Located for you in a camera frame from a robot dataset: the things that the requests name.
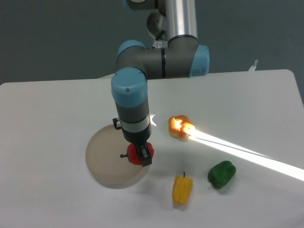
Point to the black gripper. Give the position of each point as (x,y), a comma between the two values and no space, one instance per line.
(137,133)

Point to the red bell pepper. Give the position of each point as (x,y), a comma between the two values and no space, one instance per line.
(132,155)

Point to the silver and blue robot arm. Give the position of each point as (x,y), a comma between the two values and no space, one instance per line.
(183,56)

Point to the beige round plate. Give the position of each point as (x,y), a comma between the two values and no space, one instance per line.
(105,164)

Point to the orange bell pepper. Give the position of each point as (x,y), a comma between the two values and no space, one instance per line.
(180,127)

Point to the yellow bell pepper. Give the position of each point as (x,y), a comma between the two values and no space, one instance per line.
(181,189)

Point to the green bell pepper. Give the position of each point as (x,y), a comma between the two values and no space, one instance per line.
(221,174)

